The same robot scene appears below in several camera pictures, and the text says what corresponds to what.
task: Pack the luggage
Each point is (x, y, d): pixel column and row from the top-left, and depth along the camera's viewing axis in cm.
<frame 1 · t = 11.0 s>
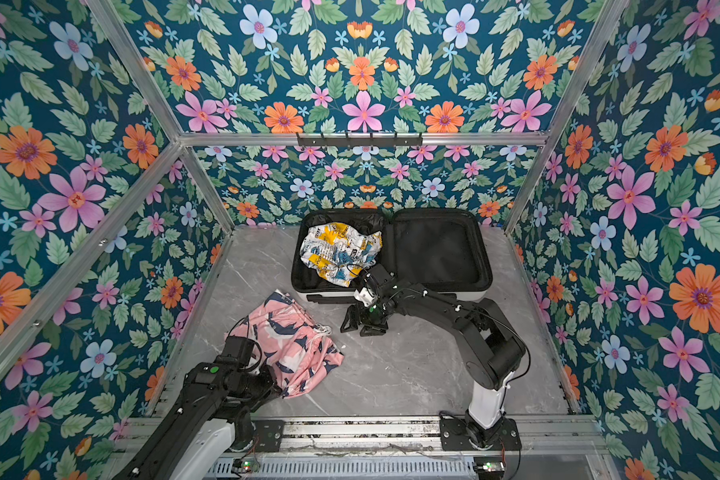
left hand: (287, 385, 78), fingers closed
right hand: (349, 329, 83), fingers open
white hard-shell suitcase: (450, 249, 106), point 8 cm above the table
pink patterned garment: (298, 353, 86), point 4 cm above the table
white yellow printed garment: (336, 251, 104), point 8 cm above the table

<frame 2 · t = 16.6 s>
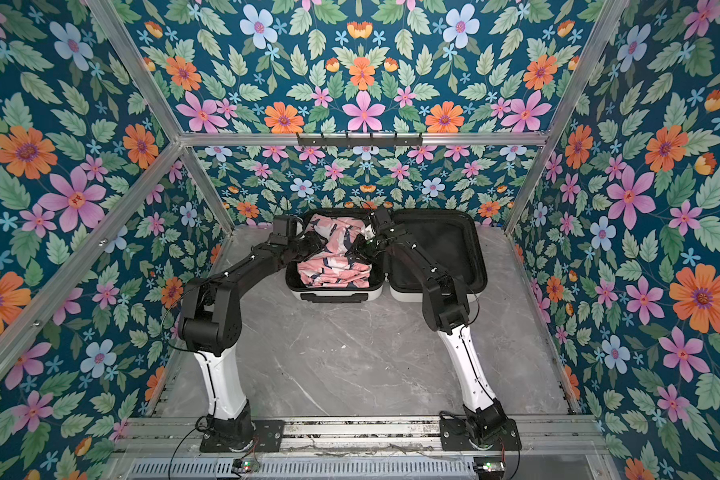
left hand: (326, 233, 96), fingers open
right hand: (347, 252, 98), fingers open
pink patterned garment: (330, 267, 95), point 12 cm above the table
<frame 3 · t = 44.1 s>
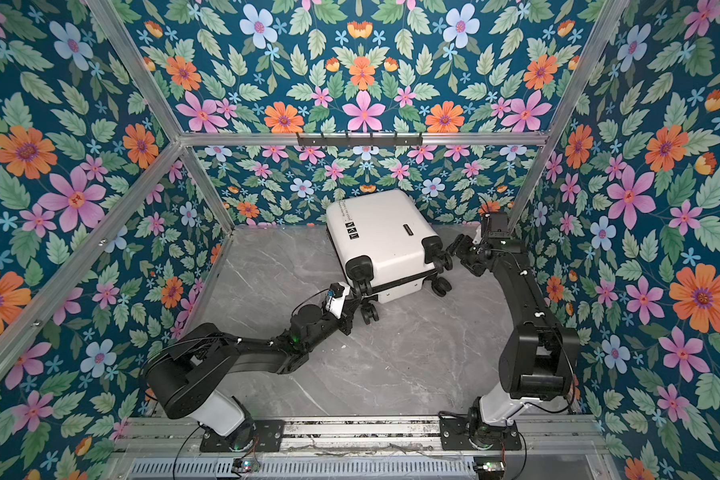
left hand: (362, 295, 83), fingers closed
right hand: (456, 251, 86), fingers open
white hard-shell suitcase: (388, 249, 87), point 23 cm above the table
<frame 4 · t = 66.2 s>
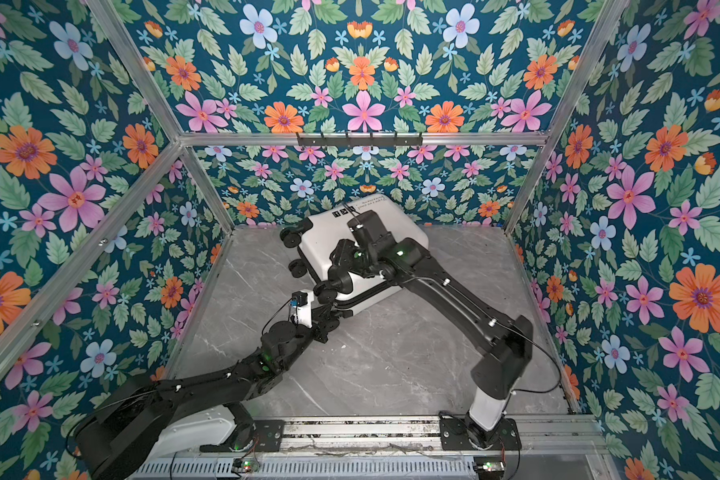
left hand: (333, 301, 79), fingers closed
right hand: (333, 257, 73), fingers open
white hard-shell suitcase: (320, 236, 94), point 20 cm above the table
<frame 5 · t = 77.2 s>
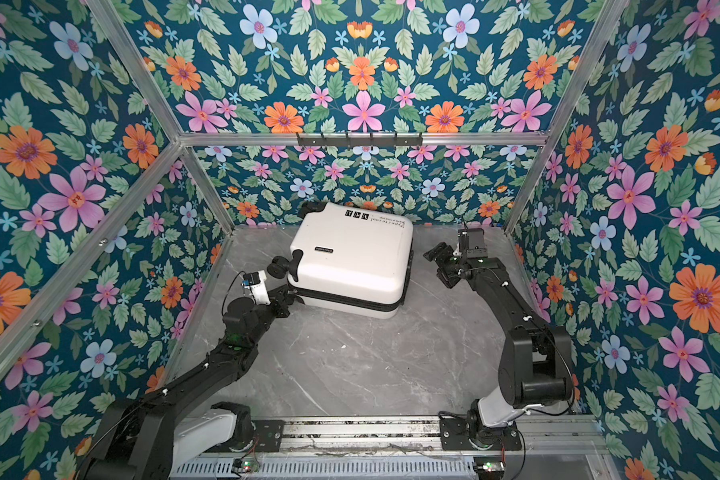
left hand: (289, 279, 82), fingers closed
right hand: (429, 258, 88), fingers open
white hard-shell suitcase: (352, 262, 85), point 22 cm above the table
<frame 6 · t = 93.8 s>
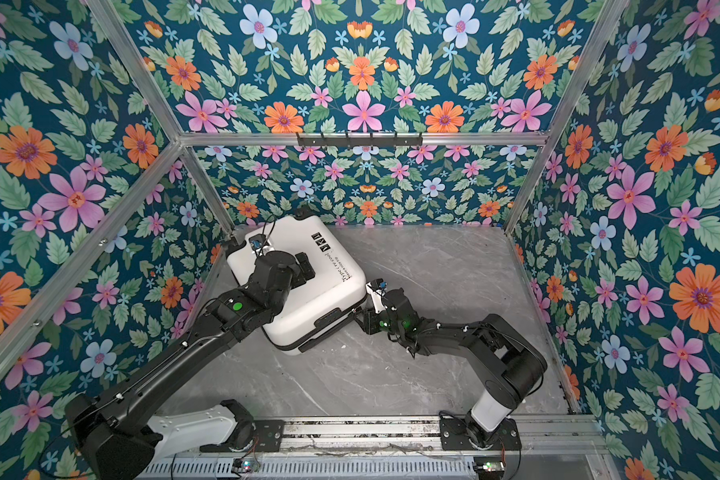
left hand: (298, 255, 73), fingers open
right hand: (356, 312, 87), fingers open
white hard-shell suitcase: (323, 308, 78), point 19 cm above the table
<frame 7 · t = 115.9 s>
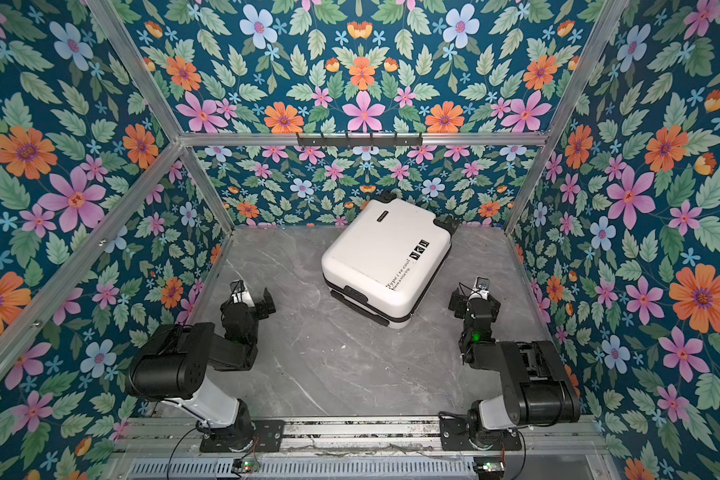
left hand: (251, 284, 90), fingers open
right hand: (474, 291, 91), fingers open
white hard-shell suitcase: (387, 257, 86), point 22 cm above the table
